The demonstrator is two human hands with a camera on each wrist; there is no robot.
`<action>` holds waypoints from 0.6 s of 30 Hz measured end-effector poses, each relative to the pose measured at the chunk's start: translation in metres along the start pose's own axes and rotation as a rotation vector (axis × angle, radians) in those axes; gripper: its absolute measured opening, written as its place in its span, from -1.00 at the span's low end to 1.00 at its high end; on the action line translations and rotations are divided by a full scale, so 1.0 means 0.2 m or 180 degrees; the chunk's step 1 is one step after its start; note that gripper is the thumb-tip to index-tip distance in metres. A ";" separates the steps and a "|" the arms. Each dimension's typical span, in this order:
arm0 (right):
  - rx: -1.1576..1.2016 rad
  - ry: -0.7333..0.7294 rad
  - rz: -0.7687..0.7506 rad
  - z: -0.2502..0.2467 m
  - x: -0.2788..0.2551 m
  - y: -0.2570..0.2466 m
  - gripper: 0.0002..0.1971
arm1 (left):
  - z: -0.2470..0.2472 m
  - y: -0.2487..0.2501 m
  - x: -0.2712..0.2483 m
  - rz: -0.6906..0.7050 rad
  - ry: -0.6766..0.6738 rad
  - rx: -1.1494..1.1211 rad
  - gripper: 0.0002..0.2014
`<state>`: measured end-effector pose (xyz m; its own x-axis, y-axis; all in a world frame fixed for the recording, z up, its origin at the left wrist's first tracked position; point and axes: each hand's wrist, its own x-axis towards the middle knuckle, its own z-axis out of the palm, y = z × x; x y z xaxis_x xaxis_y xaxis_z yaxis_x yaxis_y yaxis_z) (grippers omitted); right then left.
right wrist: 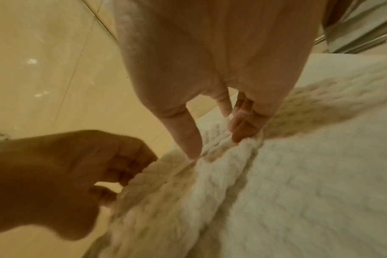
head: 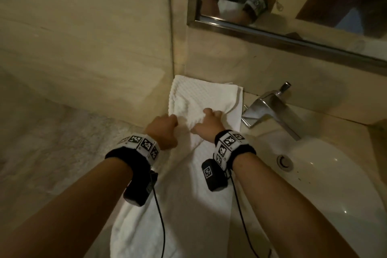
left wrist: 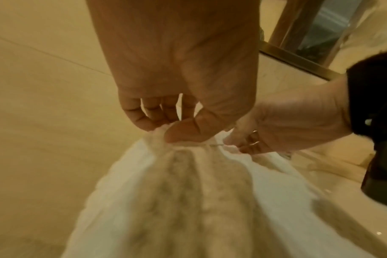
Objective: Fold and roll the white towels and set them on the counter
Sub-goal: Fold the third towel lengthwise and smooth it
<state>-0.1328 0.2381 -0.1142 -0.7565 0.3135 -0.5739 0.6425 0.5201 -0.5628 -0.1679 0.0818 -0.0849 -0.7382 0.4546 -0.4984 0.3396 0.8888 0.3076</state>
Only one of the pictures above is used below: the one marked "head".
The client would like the person's left hand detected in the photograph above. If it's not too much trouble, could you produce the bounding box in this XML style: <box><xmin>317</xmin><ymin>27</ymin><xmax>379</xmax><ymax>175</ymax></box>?
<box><xmin>144</xmin><ymin>114</ymin><xmax>179</xmax><ymax>150</ymax></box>

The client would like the person's right hand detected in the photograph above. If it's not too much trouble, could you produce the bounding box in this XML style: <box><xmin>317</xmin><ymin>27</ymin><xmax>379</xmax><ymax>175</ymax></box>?
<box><xmin>190</xmin><ymin>108</ymin><xmax>226</xmax><ymax>144</ymax></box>

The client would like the large white towel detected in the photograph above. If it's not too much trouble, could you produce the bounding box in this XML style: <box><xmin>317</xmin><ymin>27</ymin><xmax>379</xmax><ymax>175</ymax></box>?
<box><xmin>110</xmin><ymin>75</ymin><xmax>244</xmax><ymax>258</ymax></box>

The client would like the person's left forearm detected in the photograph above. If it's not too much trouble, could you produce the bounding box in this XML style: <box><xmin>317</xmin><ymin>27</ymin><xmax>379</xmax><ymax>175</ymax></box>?
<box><xmin>0</xmin><ymin>158</ymin><xmax>133</xmax><ymax>258</ymax></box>

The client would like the beige marble countertop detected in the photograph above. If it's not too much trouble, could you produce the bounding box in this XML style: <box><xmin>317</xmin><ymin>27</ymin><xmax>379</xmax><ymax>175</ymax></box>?
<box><xmin>169</xmin><ymin>85</ymin><xmax>387</xmax><ymax>258</ymax></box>

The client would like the right marker wrist band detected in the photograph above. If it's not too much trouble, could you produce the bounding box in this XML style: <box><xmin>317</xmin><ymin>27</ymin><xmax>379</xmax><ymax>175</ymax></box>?
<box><xmin>213</xmin><ymin>130</ymin><xmax>257</xmax><ymax>172</ymax></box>

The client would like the marker wrist band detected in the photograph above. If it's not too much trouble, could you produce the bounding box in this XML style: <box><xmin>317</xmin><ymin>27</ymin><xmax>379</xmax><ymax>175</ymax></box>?
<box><xmin>213</xmin><ymin>130</ymin><xmax>257</xmax><ymax>172</ymax></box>
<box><xmin>105</xmin><ymin>132</ymin><xmax>161</xmax><ymax>174</ymax></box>

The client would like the left marker wrist band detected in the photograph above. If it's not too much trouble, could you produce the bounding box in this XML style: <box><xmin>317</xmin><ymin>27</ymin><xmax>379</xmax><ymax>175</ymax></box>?
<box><xmin>105</xmin><ymin>132</ymin><xmax>161</xmax><ymax>174</ymax></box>

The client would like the chrome faucet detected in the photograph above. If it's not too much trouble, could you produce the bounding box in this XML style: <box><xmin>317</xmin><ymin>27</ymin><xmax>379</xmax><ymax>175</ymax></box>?
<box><xmin>241</xmin><ymin>81</ymin><xmax>303</xmax><ymax>141</ymax></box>

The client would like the chrome sink drain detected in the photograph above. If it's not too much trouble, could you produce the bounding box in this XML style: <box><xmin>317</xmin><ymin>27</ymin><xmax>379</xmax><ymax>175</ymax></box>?
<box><xmin>277</xmin><ymin>154</ymin><xmax>294</xmax><ymax>172</ymax></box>

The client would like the white sink basin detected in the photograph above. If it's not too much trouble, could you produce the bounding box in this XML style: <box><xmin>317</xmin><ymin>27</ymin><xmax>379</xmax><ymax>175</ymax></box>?
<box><xmin>241</xmin><ymin>129</ymin><xmax>387</xmax><ymax>258</ymax></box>

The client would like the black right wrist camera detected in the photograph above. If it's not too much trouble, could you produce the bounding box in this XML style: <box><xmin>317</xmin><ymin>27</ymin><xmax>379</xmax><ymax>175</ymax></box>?
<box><xmin>202</xmin><ymin>159</ymin><xmax>229</xmax><ymax>192</ymax></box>

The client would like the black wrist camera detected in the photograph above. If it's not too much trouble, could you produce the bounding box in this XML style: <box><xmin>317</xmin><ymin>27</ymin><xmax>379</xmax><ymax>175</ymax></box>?
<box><xmin>123</xmin><ymin>170</ymin><xmax>159</xmax><ymax>208</ymax></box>
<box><xmin>202</xmin><ymin>159</ymin><xmax>229</xmax><ymax>192</ymax></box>

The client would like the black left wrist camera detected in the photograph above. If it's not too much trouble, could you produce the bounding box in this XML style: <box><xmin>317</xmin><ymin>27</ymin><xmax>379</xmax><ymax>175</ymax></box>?
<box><xmin>123</xmin><ymin>170</ymin><xmax>159</xmax><ymax>208</ymax></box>

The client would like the black left camera cable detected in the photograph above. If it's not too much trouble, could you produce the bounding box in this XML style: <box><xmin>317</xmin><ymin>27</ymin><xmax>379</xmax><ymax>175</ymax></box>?
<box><xmin>152</xmin><ymin>188</ymin><xmax>166</xmax><ymax>258</ymax></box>

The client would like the black camera cable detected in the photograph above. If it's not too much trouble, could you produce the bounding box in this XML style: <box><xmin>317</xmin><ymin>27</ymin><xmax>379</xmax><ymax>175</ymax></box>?
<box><xmin>152</xmin><ymin>188</ymin><xmax>166</xmax><ymax>258</ymax></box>
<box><xmin>229</xmin><ymin>173</ymin><xmax>273</xmax><ymax>258</ymax></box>

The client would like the black right camera cable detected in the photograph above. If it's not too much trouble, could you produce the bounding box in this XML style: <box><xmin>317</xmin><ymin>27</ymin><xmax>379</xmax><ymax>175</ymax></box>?
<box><xmin>229</xmin><ymin>173</ymin><xmax>273</xmax><ymax>258</ymax></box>

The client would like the metal framed wall mirror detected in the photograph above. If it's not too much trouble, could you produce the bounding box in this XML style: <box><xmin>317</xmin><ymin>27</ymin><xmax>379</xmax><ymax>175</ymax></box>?
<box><xmin>187</xmin><ymin>0</ymin><xmax>387</xmax><ymax>75</ymax></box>

